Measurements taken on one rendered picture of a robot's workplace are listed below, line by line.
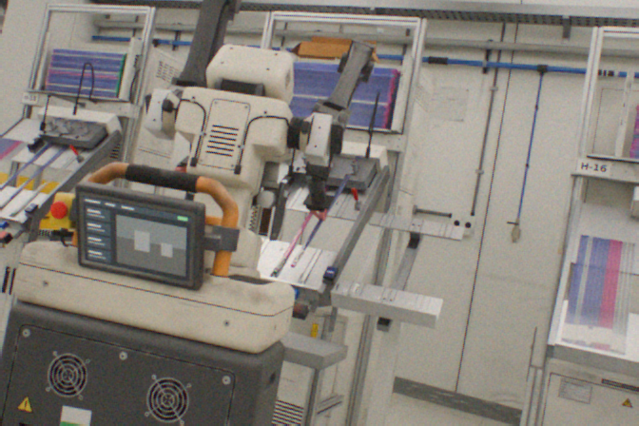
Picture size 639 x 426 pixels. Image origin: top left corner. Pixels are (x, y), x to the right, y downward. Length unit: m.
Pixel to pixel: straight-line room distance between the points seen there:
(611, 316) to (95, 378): 1.54
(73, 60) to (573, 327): 2.78
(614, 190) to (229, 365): 1.89
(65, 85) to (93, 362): 2.54
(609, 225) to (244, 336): 1.63
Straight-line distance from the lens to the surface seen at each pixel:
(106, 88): 3.55
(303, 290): 2.32
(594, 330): 2.19
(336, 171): 2.68
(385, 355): 2.32
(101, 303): 1.36
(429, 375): 4.24
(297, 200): 2.68
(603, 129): 2.82
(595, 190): 2.78
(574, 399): 2.47
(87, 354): 1.38
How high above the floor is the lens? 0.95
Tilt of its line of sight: 3 degrees up
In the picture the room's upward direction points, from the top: 10 degrees clockwise
